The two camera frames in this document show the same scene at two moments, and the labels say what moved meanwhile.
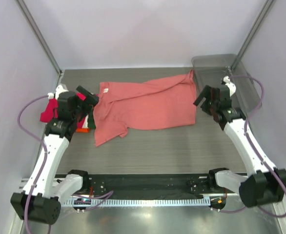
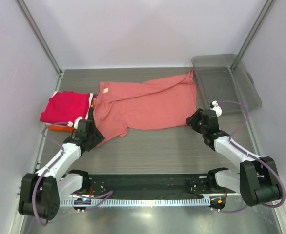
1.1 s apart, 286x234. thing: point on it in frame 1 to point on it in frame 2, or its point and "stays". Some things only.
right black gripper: x=207 y=93 to x=193 y=120
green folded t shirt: x=91 y=122 stays
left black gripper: x=91 y=101 to x=98 y=138
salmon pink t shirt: x=167 y=102 stays
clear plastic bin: x=211 y=69 stays
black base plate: x=159 y=186 stays
